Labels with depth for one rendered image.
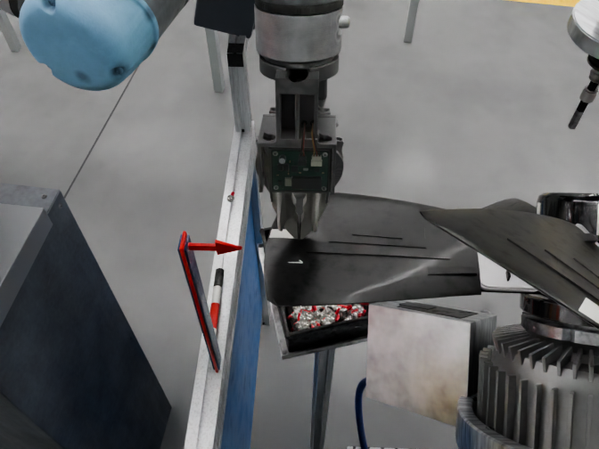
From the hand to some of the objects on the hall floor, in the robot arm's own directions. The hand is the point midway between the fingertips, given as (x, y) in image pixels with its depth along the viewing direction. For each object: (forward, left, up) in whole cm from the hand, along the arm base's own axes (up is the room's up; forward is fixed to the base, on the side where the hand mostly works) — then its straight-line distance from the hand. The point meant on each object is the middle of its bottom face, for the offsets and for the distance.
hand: (299, 224), depth 64 cm
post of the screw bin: (-2, +11, -118) cm, 119 cm away
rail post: (-31, +46, -116) cm, 129 cm away
